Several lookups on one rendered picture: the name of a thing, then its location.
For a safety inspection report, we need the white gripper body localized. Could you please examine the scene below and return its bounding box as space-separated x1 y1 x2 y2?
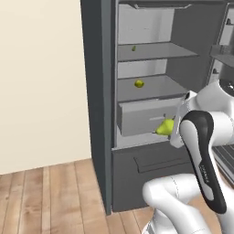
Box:
169 96 190 150

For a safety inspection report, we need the dark grey fridge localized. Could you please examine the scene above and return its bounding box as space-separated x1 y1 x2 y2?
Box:
80 0 230 217

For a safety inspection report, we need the yellow-green pear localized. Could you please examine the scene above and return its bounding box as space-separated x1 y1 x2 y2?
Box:
152 118 176 137

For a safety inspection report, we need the dark grey freezer drawer handle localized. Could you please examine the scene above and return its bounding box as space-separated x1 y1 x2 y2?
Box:
133 154 192 175

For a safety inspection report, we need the grey fridge shelf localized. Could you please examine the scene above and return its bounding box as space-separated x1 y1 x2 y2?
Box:
117 41 200 63
116 74 189 103
119 0 227 10

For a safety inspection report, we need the grey fridge drawer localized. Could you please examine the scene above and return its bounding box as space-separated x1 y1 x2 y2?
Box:
116 96 187 137

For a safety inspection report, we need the yellow-green round fruit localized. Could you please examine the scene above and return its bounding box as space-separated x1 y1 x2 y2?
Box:
133 80 145 90

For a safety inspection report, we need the dark grey freezer drawer front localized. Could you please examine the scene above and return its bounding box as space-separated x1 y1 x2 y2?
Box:
112 145 197 213

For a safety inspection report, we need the grey door bin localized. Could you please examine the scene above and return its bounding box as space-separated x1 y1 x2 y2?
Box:
209 44 234 68

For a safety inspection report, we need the dark grey fridge door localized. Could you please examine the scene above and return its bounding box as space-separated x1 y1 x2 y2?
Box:
206 0 234 185

